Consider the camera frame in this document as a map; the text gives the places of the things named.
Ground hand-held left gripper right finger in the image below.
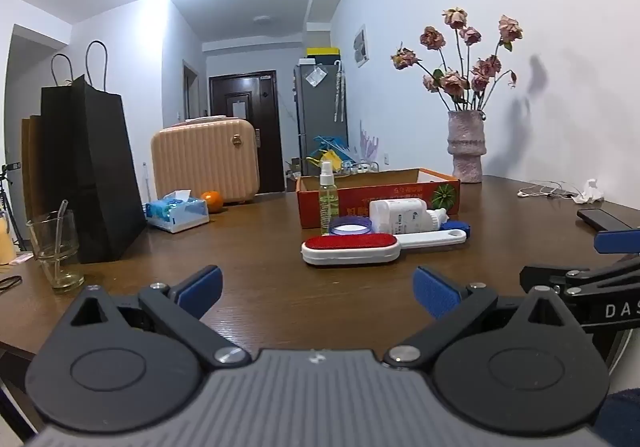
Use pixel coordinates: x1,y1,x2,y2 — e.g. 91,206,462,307
384,266,571,370

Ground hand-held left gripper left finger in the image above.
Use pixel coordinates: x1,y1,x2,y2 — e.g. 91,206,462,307
70,266,251,369

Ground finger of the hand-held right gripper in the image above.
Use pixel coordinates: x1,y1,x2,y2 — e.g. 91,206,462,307
594,228,640,254
520,257,640,297

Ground white plastic bottle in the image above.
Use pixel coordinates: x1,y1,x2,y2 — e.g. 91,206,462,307
369,198,448,234

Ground red and white lint brush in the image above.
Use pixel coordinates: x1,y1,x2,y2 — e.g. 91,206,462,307
301,222,471,267

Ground blue rimmed round jar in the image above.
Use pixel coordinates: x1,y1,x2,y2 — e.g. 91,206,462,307
328,217,373,237

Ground orange cardboard box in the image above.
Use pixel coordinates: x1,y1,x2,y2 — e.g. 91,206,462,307
296,168,461,229

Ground green spray bottle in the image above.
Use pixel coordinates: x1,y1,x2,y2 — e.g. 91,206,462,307
319,160,340,235

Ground black phone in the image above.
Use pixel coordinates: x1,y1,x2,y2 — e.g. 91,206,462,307
576,208,633,232

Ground crumpled white tissue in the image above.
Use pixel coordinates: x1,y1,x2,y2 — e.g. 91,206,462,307
572,178,605,204

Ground blue tissue box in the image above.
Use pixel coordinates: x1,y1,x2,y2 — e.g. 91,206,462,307
144,189,211,234

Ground white earphones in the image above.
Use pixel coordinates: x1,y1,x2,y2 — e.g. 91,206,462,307
517,179,583,198

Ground dark blue clothing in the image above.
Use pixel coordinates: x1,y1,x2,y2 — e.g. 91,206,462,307
600,388,640,447

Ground pink ribbed suitcase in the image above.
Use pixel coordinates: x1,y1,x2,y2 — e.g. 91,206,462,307
151,116,261,205

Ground pink textured vase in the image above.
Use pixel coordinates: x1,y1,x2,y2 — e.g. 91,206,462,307
446,110,487,184

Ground clear drinking glass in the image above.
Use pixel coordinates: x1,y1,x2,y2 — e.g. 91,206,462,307
26,209,85,295

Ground dark brown entrance door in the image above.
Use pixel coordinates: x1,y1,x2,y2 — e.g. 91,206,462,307
209,72,277,194

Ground clear glass straw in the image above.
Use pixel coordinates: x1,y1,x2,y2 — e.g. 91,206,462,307
51,199,69,288

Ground black paper bag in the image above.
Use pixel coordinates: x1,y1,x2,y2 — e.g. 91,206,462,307
40,41,148,264

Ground yellow watering can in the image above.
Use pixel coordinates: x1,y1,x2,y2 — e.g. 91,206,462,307
307,152,347,172

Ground blue folding rack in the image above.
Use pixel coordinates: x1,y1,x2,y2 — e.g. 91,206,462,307
312,134,347,152

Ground grey side door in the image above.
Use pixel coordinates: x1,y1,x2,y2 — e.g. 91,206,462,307
182,59,201,120

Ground pale yellow container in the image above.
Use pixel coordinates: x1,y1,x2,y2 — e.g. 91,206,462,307
0,217,18,265

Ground grey refrigerator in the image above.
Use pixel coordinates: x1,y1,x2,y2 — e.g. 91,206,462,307
293,63,349,176

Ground dried pink roses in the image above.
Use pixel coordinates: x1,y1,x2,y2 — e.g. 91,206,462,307
391,7,524,112

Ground black tripod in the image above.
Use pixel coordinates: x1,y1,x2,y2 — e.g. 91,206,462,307
0,162,26,248

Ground white folded umbrella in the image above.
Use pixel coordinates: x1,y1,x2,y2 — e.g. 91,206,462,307
332,61,347,122

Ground yellow box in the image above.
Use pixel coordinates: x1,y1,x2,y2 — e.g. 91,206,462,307
306,47,341,65

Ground purple wall decoration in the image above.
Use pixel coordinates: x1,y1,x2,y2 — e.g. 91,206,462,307
359,121,380,160

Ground framed wall picture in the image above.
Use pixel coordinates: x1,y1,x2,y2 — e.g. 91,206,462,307
353,24,371,66

